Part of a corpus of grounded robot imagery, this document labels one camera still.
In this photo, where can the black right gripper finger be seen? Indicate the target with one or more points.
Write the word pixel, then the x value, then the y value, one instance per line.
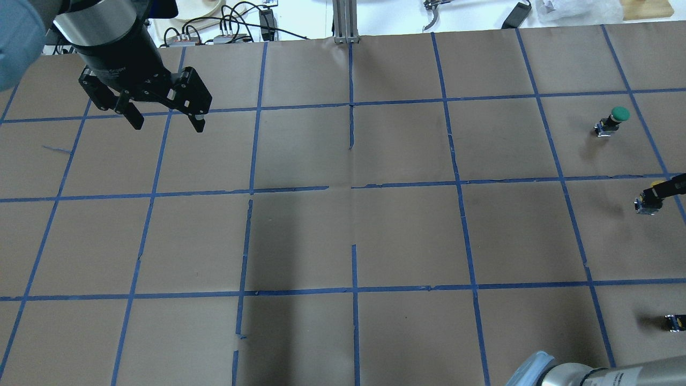
pixel 672 187

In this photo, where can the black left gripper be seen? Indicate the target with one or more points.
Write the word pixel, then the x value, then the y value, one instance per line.
pixel 122 60

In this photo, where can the yellow push button switch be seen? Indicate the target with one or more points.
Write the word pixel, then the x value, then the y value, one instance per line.
pixel 650 201

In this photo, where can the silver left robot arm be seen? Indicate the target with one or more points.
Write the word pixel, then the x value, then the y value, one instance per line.
pixel 25 25

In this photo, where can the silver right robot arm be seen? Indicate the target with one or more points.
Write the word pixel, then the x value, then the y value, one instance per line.
pixel 541 369

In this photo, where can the cream round plate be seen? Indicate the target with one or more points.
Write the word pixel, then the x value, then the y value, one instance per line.
pixel 192 9

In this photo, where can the cream rectangular tray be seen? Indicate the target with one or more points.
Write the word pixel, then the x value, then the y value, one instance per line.
pixel 160 26

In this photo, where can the small black yellow component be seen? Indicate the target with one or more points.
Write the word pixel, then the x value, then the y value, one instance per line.
pixel 674 322

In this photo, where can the wooden cutting board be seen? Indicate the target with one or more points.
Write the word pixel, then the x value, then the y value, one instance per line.
pixel 645 10

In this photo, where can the clear plastic bag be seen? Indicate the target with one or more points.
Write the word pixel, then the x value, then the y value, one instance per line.
pixel 579 12

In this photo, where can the black power adapter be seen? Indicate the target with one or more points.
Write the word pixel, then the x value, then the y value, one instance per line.
pixel 517 15

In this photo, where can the brown paper table mat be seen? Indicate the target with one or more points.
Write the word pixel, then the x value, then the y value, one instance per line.
pixel 423 209

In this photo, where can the green push button switch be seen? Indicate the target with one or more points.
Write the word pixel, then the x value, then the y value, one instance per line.
pixel 607 127

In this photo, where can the aluminium frame post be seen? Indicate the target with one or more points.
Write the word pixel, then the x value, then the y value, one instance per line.
pixel 345 29

